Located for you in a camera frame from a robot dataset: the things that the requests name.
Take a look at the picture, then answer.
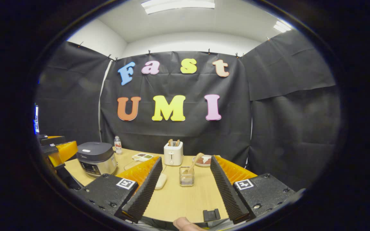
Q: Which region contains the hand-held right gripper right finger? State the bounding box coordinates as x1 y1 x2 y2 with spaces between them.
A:
210 156 296 224

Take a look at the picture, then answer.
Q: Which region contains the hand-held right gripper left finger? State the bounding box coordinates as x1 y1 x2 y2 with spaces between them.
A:
76 156 163 223

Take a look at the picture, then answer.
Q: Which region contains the dark lidded silver rice cooker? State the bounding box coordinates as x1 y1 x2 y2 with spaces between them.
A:
76 142 118 177

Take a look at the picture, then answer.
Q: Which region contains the clear chopstick holder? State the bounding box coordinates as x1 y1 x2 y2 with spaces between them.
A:
179 166 195 187

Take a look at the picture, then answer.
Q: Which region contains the wooden spoon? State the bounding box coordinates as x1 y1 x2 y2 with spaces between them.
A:
181 152 205 176

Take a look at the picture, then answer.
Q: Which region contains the clear plastic food container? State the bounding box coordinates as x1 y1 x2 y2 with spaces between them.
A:
123 159 167 190

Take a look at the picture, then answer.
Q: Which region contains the computer monitor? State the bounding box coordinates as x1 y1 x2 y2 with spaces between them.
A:
33 104 40 134

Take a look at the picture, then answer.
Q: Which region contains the small black plastic block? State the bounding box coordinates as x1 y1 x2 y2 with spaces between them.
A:
203 209 221 222

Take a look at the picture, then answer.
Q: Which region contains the white divided sauce dish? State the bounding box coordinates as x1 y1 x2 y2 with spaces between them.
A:
132 153 154 162

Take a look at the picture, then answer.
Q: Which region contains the white round plate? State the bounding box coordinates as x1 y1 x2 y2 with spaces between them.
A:
193 155 213 167

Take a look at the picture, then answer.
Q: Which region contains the white toaster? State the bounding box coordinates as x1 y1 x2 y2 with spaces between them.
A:
164 141 184 166

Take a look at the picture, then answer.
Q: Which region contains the black backdrop cloth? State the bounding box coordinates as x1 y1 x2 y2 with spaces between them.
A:
34 30 341 191

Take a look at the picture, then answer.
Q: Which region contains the small ceiling light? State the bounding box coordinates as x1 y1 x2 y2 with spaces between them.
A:
273 20 292 33

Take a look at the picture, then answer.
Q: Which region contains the long ceiling light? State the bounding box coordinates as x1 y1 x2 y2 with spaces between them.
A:
141 0 215 15

